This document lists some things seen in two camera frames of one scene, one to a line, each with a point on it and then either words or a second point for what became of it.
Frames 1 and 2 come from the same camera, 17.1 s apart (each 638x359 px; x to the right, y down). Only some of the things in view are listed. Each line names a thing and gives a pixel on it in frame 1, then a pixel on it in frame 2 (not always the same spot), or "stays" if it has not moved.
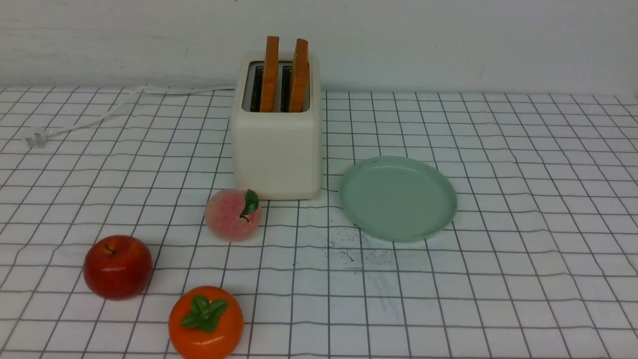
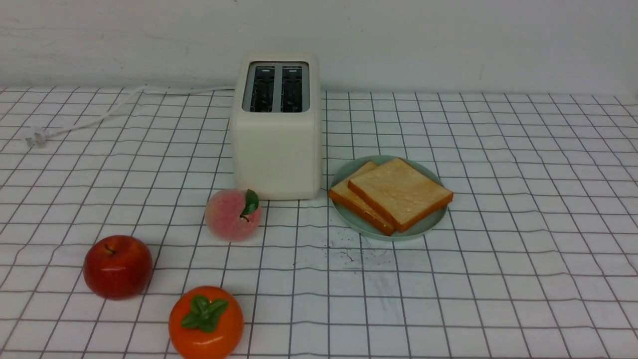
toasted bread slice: (270, 74) -> (404, 196)
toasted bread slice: (299, 76) -> (342, 195)
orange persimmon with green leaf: (206, 322) stays
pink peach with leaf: (233, 215) stays
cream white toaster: (277, 131) stays
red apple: (118, 268) stays
